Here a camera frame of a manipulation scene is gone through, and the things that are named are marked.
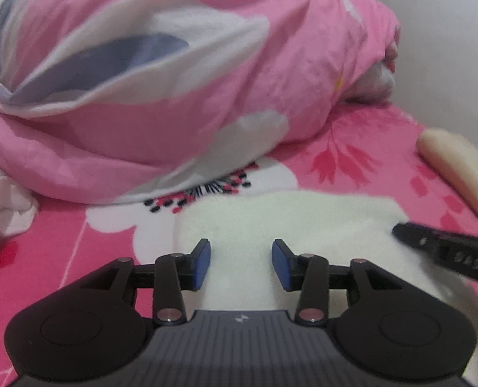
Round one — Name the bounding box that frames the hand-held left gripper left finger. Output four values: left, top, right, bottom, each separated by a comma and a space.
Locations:
79, 239, 212, 326

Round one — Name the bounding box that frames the pink floral blanket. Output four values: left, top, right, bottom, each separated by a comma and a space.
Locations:
0, 105, 478, 387

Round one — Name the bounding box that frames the white shirt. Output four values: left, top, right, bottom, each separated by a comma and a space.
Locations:
0, 157, 40, 283

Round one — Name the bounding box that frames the pink patterned quilt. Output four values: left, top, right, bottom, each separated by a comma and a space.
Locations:
0, 0, 401, 206

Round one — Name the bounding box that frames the folded beige cloth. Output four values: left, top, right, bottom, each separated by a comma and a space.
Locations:
416, 128, 478, 228

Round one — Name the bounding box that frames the cream knit sweater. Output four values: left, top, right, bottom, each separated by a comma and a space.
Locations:
174, 191, 478, 319

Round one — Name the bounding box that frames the grey patterned bundle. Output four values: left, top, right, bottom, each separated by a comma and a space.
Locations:
346, 62, 397, 103

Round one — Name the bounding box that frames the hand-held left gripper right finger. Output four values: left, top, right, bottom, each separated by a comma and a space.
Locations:
271, 239, 401, 326

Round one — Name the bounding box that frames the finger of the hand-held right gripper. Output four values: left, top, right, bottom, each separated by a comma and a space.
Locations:
392, 222, 440, 259

